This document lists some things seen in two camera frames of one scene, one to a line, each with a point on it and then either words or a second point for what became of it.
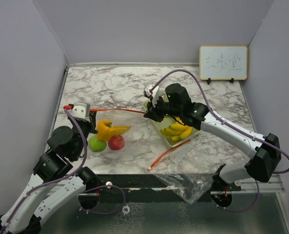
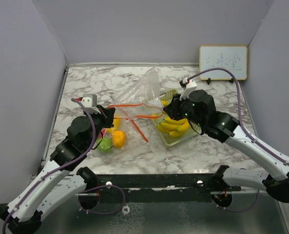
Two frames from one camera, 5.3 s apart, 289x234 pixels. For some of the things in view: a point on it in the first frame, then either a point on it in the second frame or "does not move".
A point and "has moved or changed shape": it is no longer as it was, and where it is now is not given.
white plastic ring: [125, 212] does not move
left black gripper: [92, 124] → [107, 115]
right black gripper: [153, 112] → [173, 108]
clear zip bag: [189, 170] → [147, 89]
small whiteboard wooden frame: [223, 62] does not move
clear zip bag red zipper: [135, 138] has moved or changed shape
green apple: [95, 145] has moved or changed shape
